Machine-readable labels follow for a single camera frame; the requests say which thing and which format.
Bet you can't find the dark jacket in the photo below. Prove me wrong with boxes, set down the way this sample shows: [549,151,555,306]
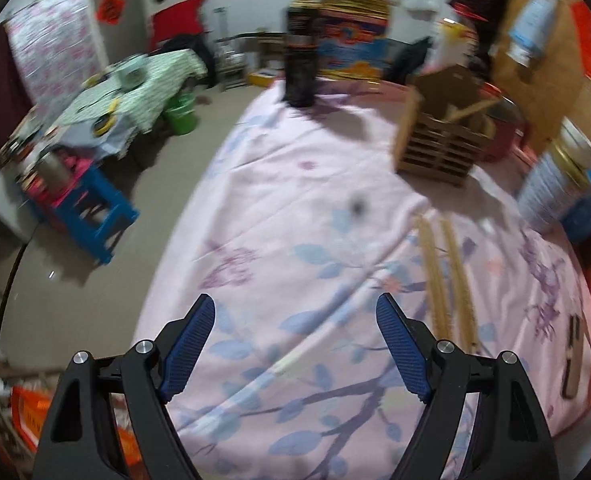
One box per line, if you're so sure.
[389,37,434,86]

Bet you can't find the blue stool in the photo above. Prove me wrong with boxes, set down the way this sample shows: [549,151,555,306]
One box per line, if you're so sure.
[55,165,141,266]

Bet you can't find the pink floral curtain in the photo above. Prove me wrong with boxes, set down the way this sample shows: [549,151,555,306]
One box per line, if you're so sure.
[6,0,101,106]

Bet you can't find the green bucket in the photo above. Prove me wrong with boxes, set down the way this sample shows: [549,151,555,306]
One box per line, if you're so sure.
[162,91,198,136]

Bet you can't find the wooden utensil holder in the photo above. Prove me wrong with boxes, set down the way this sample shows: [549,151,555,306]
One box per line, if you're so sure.
[393,64,509,188]

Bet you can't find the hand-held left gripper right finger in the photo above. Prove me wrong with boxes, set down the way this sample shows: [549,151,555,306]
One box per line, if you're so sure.
[377,292,561,480]

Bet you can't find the tin can with gold lid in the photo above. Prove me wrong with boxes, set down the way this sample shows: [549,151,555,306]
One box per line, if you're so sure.
[518,141,589,234]

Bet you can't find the red capped beverage bottle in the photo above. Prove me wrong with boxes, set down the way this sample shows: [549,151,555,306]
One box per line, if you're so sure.
[434,17,477,77]

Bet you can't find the red cloth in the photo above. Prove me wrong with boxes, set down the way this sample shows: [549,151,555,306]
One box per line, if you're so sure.
[150,0,207,53]

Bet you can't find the yellow tool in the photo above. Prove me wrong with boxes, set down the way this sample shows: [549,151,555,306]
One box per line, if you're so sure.
[92,100,122,137]

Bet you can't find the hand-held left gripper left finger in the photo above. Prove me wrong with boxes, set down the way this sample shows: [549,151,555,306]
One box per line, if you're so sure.
[34,293,216,480]

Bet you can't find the red diamond wall decoration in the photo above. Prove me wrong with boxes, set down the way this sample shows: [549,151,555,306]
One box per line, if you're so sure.
[95,0,129,26]

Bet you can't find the metal pot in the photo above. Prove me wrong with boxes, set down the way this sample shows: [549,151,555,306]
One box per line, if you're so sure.
[38,155,74,196]

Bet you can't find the small table with green cloth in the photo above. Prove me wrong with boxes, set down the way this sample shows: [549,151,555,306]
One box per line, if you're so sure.
[50,50,208,161]

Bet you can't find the cooking oil jug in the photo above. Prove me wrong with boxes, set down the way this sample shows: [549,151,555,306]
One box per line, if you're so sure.
[318,0,401,83]

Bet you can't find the blue lidded can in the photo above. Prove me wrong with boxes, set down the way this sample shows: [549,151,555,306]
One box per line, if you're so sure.
[560,170,591,243]

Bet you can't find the orange packet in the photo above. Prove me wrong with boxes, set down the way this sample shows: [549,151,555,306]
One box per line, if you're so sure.
[9,385,142,467]

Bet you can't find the hanging dark patterned garment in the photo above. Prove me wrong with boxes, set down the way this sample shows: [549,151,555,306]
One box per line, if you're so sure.
[449,0,507,67]

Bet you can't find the blue and white hanging bag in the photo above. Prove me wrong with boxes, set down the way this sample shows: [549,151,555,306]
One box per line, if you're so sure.
[507,0,559,68]

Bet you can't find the pink floral tablecloth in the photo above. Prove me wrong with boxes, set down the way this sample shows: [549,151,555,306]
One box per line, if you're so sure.
[135,77,591,480]

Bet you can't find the dark soy sauce bottle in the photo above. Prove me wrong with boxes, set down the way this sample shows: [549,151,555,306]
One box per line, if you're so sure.
[282,0,325,108]

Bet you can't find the red electric pot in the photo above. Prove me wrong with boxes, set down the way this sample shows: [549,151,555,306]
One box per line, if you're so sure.
[478,85,529,163]

